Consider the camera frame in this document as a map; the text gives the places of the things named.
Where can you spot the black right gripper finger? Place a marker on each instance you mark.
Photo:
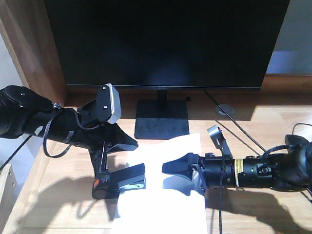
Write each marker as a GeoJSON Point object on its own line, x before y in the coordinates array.
{"type": "Point", "coordinates": [199, 181]}
{"type": "Point", "coordinates": [182, 167]}

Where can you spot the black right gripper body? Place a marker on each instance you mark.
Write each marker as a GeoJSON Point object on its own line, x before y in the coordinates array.
{"type": "Point", "coordinates": [211, 168]}

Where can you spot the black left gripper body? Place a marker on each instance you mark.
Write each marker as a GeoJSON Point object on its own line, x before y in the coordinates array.
{"type": "Point", "coordinates": [65, 125]}

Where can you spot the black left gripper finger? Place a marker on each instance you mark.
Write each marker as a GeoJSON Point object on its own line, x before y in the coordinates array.
{"type": "Point", "coordinates": [119, 141]}
{"type": "Point", "coordinates": [99, 162]}

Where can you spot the black stapler with orange tab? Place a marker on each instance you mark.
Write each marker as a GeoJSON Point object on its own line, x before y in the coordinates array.
{"type": "Point", "coordinates": [108, 185]}

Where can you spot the white paper sheets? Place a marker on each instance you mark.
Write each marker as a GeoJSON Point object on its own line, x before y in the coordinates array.
{"type": "Point", "coordinates": [168, 204]}

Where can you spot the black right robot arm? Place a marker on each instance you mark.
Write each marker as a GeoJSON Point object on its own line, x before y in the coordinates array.
{"type": "Point", "coordinates": [290, 172]}

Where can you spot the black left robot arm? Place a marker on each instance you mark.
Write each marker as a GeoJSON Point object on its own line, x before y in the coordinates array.
{"type": "Point", "coordinates": [22, 111]}

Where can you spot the black monitor stand base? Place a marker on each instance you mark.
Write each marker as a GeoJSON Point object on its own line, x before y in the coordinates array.
{"type": "Point", "coordinates": [161, 118]}

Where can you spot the black computer mouse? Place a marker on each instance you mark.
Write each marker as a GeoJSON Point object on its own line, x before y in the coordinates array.
{"type": "Point", "coordinates": [292, 141]}

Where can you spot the black computer monitor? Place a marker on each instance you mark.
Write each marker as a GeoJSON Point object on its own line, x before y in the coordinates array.
{"type": "Point", "coordinates": [166, 43]}

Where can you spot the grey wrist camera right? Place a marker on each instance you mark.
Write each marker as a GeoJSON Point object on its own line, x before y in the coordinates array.
{"type": "Point", "coordinates": [215, 133]}

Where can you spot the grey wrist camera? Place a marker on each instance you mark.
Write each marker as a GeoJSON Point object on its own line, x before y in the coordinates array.
{"type": "Point", "coordinates": [215, 133]}
{"type": "Point", "coordinates": [108, 105]}

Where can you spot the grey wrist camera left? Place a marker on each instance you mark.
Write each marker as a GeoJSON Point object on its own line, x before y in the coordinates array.
{"type": "Point", "coordinates": [108, 105]}

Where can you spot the grey desk cable grommet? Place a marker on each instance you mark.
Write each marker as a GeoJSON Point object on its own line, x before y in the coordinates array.
{"type": "Point", "coordinates": [223, 109]}

